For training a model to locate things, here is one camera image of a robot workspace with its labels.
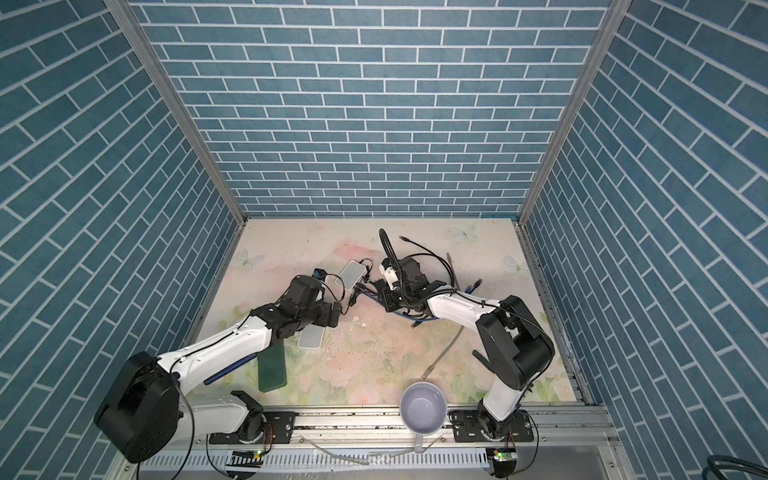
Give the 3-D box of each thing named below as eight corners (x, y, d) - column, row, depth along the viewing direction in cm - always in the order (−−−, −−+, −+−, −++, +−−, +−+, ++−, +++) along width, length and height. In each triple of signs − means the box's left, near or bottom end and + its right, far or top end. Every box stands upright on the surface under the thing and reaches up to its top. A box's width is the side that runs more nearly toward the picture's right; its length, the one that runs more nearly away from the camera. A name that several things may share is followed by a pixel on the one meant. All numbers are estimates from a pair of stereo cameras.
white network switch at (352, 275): (336, 284, 101) (335, 280, 100) (352, 263, 107) (351, 259, 106) (353, 292, 99) (352, 289, 98) (368, 270, 105) (368, 266, 104)
